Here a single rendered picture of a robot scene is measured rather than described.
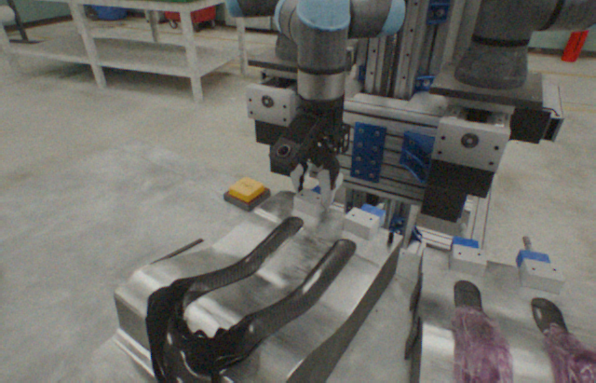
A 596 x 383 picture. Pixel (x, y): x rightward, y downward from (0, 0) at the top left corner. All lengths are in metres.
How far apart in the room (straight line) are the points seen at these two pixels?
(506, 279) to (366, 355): 0.26
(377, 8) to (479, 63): 0.33
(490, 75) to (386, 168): 0.35
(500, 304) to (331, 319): 0.27
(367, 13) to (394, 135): 0.43
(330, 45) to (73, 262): 0.62
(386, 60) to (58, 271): 0.93
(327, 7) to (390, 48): 0.58
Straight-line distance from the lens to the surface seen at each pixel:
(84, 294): 0.78
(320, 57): 0.58
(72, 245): 0.90
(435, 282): 0.67
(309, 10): 0.57
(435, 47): 1.16
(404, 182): 1.11
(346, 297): 0.58
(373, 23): 0.72
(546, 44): 5.97
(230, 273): 0.60
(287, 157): 0.59
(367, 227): 0.65
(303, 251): 0.64
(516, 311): 0.68
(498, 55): 0.96
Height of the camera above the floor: 1.33
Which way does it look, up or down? 34 degrees down
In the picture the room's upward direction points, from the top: straight up
